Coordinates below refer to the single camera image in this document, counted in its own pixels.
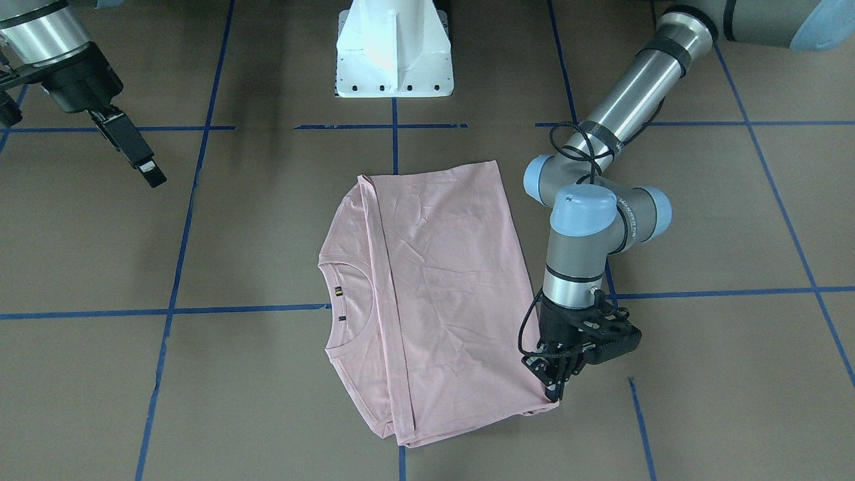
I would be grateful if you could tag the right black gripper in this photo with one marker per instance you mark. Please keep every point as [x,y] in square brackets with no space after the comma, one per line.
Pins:
[79,85]

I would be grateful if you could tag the pink Snoopy t-shirt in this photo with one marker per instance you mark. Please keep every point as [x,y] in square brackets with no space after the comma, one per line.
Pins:
[428,288]

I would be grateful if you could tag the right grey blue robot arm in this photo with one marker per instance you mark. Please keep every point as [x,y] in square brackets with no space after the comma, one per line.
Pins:
[58,53]

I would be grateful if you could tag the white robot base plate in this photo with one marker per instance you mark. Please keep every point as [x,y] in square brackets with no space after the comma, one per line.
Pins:
[394,49]

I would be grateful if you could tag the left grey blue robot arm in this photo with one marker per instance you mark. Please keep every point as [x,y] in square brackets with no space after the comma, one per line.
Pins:
[745,109]

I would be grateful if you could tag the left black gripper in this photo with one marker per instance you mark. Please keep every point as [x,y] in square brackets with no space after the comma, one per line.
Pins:
[556,325]

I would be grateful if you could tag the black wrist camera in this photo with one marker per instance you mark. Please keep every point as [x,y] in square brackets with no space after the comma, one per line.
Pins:
[11,77]
[609,333]

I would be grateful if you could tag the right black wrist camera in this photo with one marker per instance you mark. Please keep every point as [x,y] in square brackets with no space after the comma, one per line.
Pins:
[11,77]

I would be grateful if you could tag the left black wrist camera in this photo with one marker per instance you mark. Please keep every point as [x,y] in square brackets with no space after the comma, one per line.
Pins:
[609,333]

